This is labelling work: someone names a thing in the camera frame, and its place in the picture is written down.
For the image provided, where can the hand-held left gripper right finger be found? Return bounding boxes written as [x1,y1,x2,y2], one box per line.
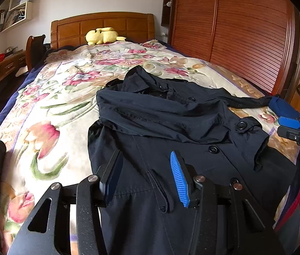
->
[170,151,286,255]

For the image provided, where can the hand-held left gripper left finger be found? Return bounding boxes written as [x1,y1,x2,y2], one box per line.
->
[7,149,124,255]

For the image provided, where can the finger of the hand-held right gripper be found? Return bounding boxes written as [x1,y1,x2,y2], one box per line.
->
[278,115,300,133]
[277,126,300,142]

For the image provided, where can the black jacket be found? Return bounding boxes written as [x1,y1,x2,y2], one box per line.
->
[88,65,300,255]

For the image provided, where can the floral blanket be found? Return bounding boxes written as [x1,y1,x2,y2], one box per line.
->
[0,39,300,255]

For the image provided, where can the person's dark trousers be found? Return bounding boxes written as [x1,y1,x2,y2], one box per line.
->
[272,204,300,255]

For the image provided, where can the wooden louvered wardrobe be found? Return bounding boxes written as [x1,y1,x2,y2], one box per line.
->
[170,0,300,96]

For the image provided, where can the yellow plush toy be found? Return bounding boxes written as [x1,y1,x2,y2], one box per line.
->
[85,27,127,45]

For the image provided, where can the wooden chair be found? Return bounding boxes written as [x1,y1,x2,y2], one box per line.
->
[25,34,51,71]

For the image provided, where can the wooden desk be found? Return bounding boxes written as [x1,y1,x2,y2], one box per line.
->
[0,49,30,99]

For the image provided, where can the wooden bed headboard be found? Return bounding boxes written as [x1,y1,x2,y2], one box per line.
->
[50,12,156,49]

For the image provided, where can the wooden corner shelf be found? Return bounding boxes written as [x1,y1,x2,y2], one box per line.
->
[161,0,177,27]

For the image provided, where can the white wall shelf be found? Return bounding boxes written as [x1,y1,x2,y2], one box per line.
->
[0,0,37,34]

